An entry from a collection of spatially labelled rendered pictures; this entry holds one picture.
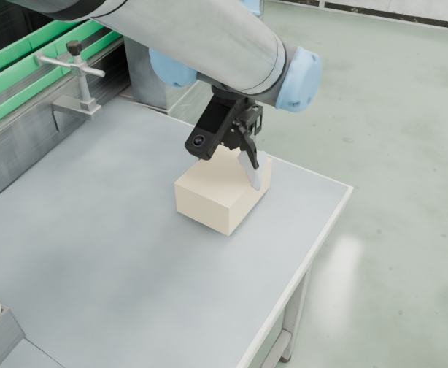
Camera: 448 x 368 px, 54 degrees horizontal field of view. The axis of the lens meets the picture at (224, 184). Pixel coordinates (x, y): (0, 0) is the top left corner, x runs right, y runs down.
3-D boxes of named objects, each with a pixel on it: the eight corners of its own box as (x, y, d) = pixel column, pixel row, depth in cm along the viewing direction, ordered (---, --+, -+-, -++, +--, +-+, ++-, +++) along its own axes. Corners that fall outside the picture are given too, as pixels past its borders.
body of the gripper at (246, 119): (263, 133, 82) (267, 75, 74) (238, 157, 77) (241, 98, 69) (228, 120, 85) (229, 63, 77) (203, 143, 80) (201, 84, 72)
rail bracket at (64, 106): (65, 118, 106) (39, 28, 91) (123, 136, 101) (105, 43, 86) (52, 129, 103) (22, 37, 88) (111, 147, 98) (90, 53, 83)
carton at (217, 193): (269, 186, 91) (272, 158, 86) (228, 236, 81) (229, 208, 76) (221, 166, 96) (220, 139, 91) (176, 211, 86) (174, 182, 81)
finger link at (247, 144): (265, 164, 78) (244, 122, 75) (262, 169, 77) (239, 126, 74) (246, 168, 81) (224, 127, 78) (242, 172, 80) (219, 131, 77)
